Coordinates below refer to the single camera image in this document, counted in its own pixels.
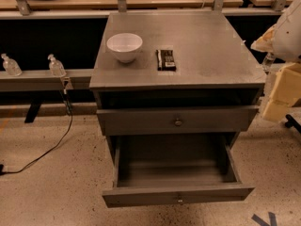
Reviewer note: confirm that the grey wooden drawer cabinet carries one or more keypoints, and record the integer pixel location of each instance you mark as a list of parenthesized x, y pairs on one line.
[(214, 67)]

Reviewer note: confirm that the clear pump bottle far left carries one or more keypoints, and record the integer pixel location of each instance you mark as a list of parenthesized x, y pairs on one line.
[(11, 66)]

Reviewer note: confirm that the white ceramic bowl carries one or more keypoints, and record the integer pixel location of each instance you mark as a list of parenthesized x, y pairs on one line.
[(124, 46)]

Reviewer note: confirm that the grey drawer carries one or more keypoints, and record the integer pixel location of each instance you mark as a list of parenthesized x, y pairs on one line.
[(174, 169), (176, 120)]

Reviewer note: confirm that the grey metal rail bench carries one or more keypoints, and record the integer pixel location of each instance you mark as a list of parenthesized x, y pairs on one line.
[(43, 80)]

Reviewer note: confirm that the clear pump bottle near cabinet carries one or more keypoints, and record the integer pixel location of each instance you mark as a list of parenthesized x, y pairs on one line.
[(56, 67)]

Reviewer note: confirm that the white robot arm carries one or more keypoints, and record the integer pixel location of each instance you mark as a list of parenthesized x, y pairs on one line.
[(283, 40)]

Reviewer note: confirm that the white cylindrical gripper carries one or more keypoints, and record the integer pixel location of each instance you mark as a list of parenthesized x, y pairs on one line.
[(289, 35)]

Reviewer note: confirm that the grey top drawer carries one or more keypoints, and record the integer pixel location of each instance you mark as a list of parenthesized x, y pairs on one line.
[(176, 120)]

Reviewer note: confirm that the clear plastic water bottle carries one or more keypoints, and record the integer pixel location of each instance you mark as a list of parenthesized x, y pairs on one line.
[(268, 62)]

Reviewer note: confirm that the black snack bar packet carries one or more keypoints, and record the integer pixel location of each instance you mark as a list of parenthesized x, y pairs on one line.
[(165, 60)]

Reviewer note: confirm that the black chair base leg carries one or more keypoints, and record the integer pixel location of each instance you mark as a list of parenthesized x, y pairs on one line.
[(291, 122)]

